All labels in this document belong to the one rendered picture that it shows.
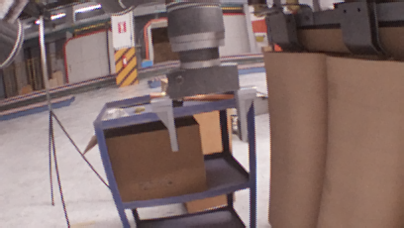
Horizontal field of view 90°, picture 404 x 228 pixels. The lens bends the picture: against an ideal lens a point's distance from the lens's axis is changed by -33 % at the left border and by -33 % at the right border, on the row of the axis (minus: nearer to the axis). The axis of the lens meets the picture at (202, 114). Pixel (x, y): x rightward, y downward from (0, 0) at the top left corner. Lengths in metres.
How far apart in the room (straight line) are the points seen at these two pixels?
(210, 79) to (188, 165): 0.70
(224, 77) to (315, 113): 0.57
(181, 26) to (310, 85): 0.63
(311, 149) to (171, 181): 0.59
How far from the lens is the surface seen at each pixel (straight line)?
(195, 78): 0.52
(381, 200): 0.83
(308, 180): 1.14
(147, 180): 1.20
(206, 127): 1.82
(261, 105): 4.37
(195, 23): 0.49
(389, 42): 0.83
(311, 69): 1.01
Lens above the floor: 1.12
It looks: 14 degrees down
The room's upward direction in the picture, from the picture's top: 7 degrees counter-clockwise
